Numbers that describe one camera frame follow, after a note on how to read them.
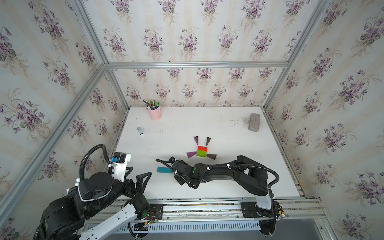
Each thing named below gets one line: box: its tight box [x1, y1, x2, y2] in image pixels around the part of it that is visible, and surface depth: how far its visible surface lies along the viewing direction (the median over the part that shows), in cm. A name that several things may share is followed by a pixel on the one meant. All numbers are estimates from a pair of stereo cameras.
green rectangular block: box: [196, 150, 207, 158], surface depth 95 cm
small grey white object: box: [137, 127, 144, 136], surface depth 105 cm
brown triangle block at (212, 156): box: [206, 154, 217, 160], surface depth 93 cm
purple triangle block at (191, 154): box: [186, 151, 197, 158], surface depth 95 cm
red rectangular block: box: [198, 146, 208, 152], surface depth 98 cm
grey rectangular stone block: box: [248, 112, 261, 132], surface depth 109 cm
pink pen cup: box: [146, 106, 162, 121], surface depth 110 cm
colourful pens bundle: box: [142, 99, 160, 110], surface depth 109 cm
